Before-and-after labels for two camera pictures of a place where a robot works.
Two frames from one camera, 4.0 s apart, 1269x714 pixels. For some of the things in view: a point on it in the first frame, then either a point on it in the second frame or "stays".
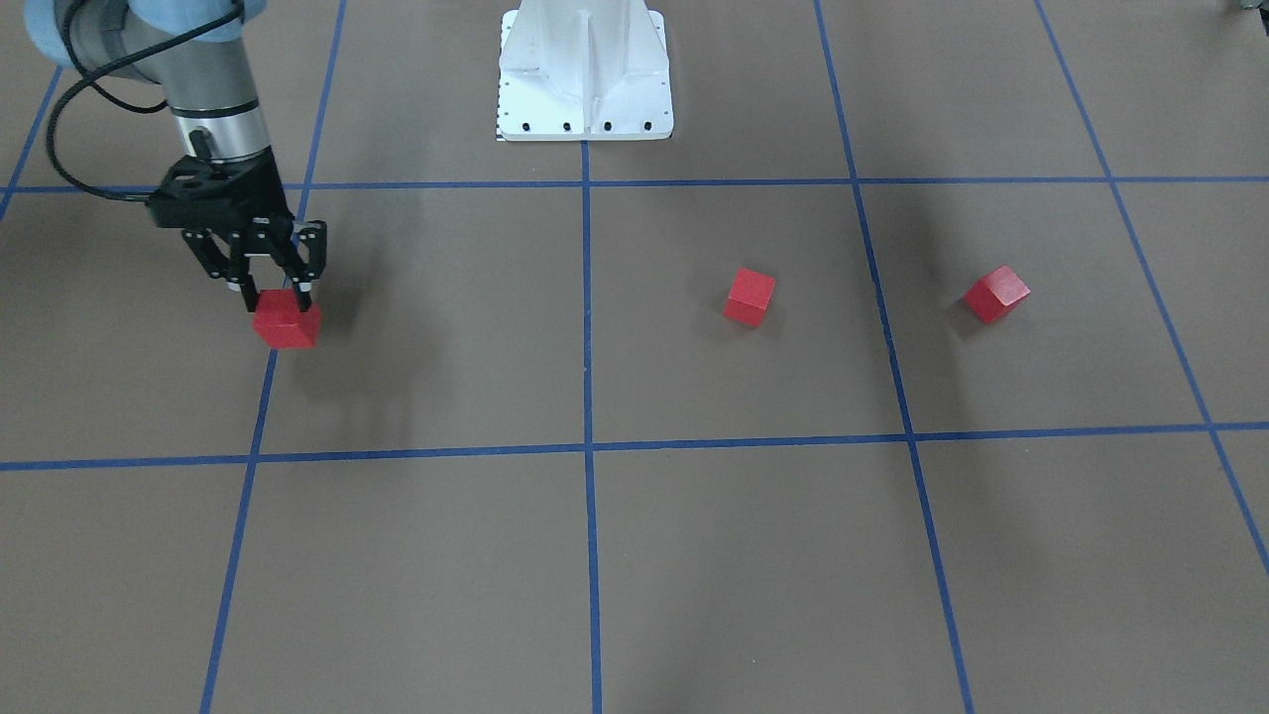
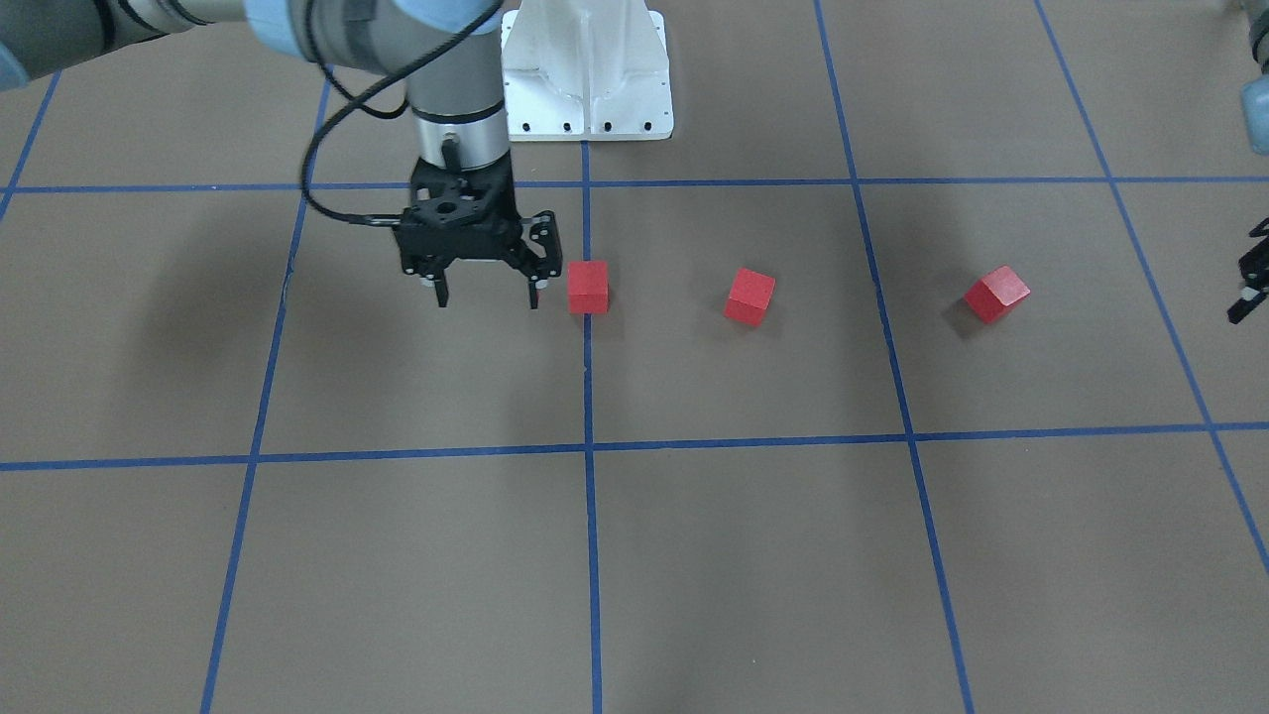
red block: (749, 297) stays
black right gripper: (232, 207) → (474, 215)
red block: (995, 293) stays
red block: (279, 321) → (587, 288)
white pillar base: (576, 70) stays
